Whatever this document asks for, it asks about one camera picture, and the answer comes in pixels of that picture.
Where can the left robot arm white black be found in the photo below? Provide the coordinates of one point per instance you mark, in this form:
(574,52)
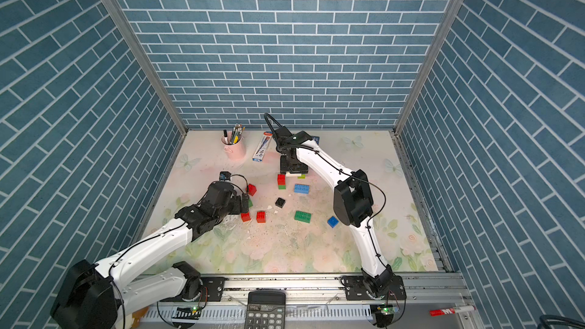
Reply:
(98,295)

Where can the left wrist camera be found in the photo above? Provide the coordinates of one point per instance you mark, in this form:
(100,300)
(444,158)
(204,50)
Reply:
(225,176)

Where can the blue long lego brick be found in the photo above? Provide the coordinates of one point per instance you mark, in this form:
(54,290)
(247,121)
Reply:
(301,188)

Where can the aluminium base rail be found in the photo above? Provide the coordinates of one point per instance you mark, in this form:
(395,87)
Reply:
(322,297)

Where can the pens in cup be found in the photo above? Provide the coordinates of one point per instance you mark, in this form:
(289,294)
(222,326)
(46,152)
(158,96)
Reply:
(232,137)

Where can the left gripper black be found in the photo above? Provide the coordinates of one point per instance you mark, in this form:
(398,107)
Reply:
(239,209)

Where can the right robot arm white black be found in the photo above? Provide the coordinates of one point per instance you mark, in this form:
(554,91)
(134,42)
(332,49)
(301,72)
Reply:
(353,207)

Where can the red lego brick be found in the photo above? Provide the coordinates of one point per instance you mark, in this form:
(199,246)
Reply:
(252,190)
(281,180)
(261,217)
(246,217)

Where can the pink pen holder cup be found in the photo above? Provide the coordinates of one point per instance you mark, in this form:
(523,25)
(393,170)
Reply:
(234,152)

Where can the black calculator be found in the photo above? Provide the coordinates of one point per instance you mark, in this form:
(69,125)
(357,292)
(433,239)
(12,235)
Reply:
(266,309)

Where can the black lego brick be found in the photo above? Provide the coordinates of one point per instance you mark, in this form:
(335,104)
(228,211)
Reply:
(280,202)

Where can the white red pen box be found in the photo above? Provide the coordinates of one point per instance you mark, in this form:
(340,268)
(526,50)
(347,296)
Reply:
(262,147)

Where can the green long lego brick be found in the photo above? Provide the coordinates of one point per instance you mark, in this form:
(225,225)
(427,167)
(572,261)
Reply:
(303,216)

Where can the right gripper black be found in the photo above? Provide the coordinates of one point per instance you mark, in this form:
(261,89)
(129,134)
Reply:
(283,167)

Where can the blue small lego brick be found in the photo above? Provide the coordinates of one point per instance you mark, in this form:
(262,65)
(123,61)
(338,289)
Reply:
(332,222)

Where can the red white marker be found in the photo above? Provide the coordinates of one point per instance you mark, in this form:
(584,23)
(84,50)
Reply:
(452,311)

